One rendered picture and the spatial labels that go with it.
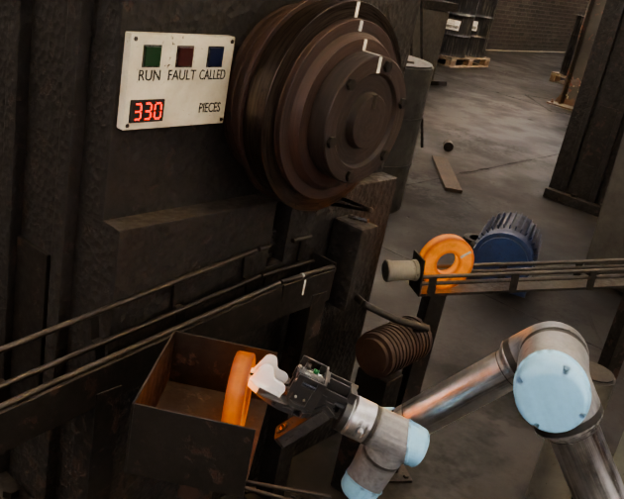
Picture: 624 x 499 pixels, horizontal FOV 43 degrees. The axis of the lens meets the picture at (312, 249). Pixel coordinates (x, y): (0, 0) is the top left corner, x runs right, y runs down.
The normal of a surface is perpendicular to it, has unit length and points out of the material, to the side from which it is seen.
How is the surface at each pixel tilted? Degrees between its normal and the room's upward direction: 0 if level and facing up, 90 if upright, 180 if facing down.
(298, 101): 79
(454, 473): 0
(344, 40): 34
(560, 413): 86
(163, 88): 90
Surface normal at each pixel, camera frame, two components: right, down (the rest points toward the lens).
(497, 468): 0.18, -0.91
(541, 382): -0.35, 0.22
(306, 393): -0.09, 0.35
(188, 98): 0.75, 0.37
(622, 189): -0.80, 0.08
